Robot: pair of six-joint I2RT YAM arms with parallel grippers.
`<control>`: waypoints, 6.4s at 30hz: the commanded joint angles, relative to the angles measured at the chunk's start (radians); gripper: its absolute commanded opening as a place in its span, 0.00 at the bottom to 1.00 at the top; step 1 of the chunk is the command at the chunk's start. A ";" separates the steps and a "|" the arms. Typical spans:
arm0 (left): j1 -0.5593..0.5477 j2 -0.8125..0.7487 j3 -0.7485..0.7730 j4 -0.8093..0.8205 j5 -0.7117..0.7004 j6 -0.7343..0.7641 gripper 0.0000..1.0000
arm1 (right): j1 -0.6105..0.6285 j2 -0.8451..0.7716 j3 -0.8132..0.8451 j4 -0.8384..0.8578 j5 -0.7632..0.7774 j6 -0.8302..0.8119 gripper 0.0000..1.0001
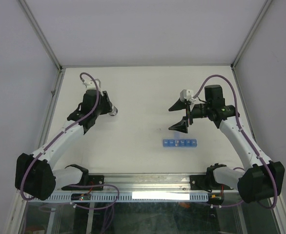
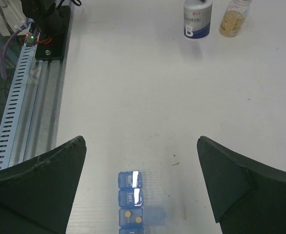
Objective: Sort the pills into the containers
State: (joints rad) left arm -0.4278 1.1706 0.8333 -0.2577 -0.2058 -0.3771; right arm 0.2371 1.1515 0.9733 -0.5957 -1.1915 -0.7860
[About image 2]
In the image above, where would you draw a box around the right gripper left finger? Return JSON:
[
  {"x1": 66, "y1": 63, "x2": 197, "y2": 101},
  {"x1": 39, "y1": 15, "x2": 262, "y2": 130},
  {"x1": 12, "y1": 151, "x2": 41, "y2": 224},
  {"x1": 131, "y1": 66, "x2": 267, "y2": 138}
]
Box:
[{"x1": 0, "y1": 136, "x2": 86, "y2": 234}]

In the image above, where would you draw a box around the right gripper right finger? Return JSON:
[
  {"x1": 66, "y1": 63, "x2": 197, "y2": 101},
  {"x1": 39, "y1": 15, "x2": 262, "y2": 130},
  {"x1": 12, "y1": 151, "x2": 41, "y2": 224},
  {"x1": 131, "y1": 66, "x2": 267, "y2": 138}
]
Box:
[{"x1": 197, "y1": 136, "x2": 286, "y2": 234}]

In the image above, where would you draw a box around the blue weekly pill organizer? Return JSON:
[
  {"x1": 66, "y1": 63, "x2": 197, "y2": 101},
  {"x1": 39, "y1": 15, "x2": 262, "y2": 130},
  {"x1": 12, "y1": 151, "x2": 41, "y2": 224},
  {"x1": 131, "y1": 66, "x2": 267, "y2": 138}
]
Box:
[{"x1": 118, "y1": 171, "x2": 167, "y2": 234}]

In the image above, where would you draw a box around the white cap pill bottle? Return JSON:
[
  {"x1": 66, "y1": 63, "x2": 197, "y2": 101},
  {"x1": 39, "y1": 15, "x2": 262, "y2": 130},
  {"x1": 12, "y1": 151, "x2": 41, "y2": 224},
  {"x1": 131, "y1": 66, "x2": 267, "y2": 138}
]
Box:
[{"x1": 184, "y1": 0, "x2": 213, "y2": 39}]

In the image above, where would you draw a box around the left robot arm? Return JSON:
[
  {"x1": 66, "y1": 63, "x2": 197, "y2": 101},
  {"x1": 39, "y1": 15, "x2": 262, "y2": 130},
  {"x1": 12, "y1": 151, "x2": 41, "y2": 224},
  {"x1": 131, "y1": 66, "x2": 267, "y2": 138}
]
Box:
[{"x1": 21, "y1": 0, "x2": 63, "y2": 36}]

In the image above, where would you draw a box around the tan round pill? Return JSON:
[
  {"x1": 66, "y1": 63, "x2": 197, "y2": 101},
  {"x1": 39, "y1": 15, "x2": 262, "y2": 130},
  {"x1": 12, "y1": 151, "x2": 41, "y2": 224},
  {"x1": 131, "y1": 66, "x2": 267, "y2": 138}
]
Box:
[
  {"x1": 135, "y1": 216, "x2": 143, "y2": 224},
  {"x1": 124, "y1": 211, "x2": 131, "y2": 218}
]

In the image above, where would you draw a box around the amber pill bottle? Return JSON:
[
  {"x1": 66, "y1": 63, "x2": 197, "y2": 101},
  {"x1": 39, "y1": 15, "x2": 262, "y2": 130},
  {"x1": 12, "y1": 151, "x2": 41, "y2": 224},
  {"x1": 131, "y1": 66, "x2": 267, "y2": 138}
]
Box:
[{"x1": 219, "y1": 0, "x2": 252, "y2": 38}]

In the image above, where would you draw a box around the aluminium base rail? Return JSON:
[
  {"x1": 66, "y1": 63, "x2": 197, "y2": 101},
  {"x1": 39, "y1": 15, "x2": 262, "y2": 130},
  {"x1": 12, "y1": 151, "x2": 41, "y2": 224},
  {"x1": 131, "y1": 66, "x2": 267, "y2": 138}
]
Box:
[{"x1": 9, "y1": 32, "x2": 71, "y2": 166}]

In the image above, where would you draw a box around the white slotted cable duct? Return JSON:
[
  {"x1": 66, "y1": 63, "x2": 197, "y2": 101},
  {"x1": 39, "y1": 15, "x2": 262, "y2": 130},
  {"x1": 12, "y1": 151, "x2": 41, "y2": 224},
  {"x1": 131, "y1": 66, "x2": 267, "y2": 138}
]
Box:
[{"x1": 0, "y1": 46, "x2": 36, "y2": 170}]

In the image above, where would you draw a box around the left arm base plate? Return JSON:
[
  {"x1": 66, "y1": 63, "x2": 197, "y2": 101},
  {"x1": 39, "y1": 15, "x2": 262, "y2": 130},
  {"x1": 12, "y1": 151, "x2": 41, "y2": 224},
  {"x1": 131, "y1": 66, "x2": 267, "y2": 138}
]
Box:
[{"x1": 35, "y1": 4, "x2": 71, "y2": 61}]

